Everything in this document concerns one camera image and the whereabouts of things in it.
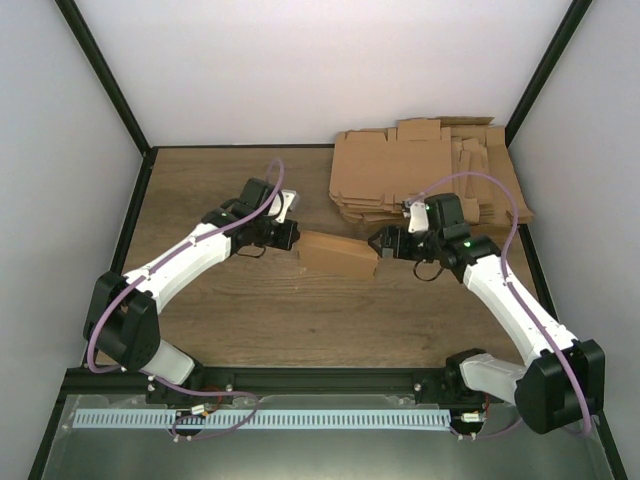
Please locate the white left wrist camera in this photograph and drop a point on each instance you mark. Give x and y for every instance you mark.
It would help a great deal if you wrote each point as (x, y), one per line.
(287, 201)

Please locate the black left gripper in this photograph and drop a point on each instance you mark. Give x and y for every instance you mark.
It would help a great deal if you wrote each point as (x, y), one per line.
(291, 236)

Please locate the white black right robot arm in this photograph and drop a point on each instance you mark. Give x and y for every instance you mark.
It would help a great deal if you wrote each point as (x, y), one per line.
(560, 380)

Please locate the light blue slotted cable duct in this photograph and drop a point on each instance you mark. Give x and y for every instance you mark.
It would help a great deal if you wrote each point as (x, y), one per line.
(413, 420)

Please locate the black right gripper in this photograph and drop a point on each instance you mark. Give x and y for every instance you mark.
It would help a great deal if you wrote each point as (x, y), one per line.
(389, 239)

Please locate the stack of flat cardboard blanks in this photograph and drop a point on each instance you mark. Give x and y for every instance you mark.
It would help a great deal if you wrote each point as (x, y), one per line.
(375, 170)

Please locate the cardboard box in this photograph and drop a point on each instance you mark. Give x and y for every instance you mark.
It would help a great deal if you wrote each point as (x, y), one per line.
(337, 255)

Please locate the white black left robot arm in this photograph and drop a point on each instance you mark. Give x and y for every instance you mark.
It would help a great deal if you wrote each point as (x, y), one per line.
(123, 316)

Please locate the grey metal front plate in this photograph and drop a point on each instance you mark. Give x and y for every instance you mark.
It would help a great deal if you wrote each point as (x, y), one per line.
(502, 450)

